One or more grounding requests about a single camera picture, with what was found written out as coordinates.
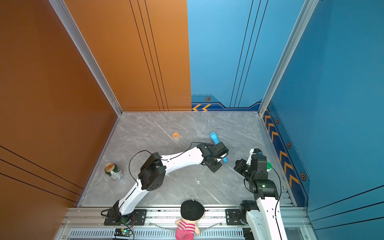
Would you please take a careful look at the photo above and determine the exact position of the aluminium front rail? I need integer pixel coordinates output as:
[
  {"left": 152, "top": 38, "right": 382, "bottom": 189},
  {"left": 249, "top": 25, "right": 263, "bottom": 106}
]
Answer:
[{"left": 59, "top": 206, "right": 313, "bottom": 229}]

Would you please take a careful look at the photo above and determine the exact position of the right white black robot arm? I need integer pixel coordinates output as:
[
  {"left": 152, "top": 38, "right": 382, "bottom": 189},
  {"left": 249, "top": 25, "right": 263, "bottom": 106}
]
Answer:
[{"left": 235, "top": 149, "right": 288, "bottom": 240}]

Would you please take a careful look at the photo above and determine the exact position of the left green circuit board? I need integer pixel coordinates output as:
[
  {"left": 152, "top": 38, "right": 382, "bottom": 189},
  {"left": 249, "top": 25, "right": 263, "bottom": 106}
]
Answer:
[{"left": 114, "top": 228, "right": 135, "bottom": 240}]

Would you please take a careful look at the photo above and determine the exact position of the orange tape roll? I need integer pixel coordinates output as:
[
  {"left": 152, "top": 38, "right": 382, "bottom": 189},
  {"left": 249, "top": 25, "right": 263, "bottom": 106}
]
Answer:
[{"left": 172, "top": 132, "right": 180, "bottom": 140}]

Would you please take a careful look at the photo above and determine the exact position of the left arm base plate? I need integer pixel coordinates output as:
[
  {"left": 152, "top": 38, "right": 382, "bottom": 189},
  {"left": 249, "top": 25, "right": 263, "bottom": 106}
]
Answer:
[{"left": 101, "top": 208, "right": 147, "bottom": 226}]

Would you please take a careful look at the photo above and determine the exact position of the green gold tin can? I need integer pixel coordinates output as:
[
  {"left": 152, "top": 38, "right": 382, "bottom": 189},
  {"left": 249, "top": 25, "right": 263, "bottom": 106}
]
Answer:
[{"left": 104, "top": 163, "right": 124, "bottom": 181}]

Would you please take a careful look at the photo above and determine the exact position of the blue toy microphone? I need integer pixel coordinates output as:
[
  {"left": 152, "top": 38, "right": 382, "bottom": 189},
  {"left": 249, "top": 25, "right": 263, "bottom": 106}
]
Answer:
[{"left": 210, "top": 132, "right": 229, "bottom": 164}]

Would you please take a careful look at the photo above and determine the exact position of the doll with black hat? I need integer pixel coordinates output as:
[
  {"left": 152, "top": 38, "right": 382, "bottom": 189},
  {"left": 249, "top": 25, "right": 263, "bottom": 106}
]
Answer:
[{"left": 175, "top": 200, "right": 205, "bottom": 240}]

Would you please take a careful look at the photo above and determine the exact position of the white bottle green cap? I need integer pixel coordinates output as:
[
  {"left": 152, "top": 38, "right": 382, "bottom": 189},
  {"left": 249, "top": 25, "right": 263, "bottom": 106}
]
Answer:
[{"left": 267, "top": 162, "right": 272, "bottom": 172}]

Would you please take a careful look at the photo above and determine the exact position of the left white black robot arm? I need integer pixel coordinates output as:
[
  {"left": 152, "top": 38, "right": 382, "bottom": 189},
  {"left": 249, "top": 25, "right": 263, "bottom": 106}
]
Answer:
[{"left": 111, "top": 142, "right": 229, "bottom": 223}]

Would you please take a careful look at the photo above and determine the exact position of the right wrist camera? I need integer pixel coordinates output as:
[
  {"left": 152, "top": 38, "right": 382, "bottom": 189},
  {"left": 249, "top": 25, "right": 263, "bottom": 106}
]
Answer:
[{"left": 247, "top": 149, "right": 263, "bottom": 165}]

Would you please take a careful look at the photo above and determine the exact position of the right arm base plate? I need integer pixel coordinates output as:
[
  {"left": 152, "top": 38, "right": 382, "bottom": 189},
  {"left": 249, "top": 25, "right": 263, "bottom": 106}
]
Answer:
[{"left": 225, "top": 209, "right": 244, "bottom": 226}]

